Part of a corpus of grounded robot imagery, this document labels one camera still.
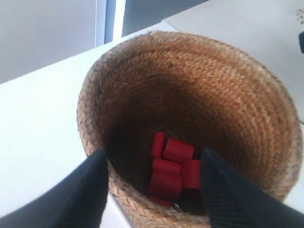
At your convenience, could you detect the dark red cylindrical object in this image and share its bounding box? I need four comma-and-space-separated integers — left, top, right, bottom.
180, 160, 201, 190

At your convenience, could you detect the red cylinder one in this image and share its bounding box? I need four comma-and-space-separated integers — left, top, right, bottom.
162, 138, 195, 163

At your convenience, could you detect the dark red round object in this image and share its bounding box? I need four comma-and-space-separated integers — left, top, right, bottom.
151, 132, 165, 158

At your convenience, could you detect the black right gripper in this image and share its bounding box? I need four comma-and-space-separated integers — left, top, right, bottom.
298, 32, 304, 53

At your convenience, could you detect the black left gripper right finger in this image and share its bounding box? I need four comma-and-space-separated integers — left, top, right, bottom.
200, 148, 304, 228

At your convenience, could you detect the brown woven wicker basket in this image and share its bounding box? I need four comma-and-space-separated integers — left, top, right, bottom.
77, 31, 303, 228

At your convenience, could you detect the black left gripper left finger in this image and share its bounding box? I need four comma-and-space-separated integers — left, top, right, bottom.
0, 149, 108, 228

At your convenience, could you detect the red cylinder five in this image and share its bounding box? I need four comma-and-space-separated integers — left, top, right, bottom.
146, 170, 182, 208

